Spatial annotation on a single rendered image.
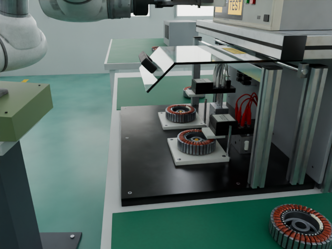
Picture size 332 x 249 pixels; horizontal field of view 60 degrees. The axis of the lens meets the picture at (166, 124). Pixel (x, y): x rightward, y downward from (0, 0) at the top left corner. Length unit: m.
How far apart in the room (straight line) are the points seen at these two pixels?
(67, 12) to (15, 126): 0.49
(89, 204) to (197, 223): 1.39
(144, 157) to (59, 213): 1.20
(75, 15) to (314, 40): 0.51
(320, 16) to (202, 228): 0.53
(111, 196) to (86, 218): 1.15
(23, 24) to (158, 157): 0.71
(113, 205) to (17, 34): 0.76
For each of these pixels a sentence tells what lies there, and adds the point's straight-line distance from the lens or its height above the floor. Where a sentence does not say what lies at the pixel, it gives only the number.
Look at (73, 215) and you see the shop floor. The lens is 1.90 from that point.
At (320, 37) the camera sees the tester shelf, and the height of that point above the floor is 1.11.
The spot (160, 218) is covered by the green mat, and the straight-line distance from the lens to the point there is 0.64.
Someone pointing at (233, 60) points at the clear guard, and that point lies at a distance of 0.61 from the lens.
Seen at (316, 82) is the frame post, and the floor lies 1.02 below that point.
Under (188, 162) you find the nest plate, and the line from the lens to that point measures 0.78.
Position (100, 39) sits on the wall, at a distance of 5.50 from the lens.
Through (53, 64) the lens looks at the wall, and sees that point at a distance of 5.68.
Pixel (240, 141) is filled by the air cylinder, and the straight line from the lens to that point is 0.85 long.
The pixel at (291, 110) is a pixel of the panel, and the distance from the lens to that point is 0.86.
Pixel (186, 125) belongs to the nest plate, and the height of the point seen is 0.78.
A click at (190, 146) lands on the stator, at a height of 0.81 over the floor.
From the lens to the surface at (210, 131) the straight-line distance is 0.84.
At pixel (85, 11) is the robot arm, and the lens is 0.71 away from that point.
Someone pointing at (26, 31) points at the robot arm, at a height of 1.08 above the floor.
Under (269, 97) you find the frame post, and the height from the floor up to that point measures 0.99.
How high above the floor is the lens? 1.17
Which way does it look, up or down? 22 degrees down
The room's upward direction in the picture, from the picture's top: straight up
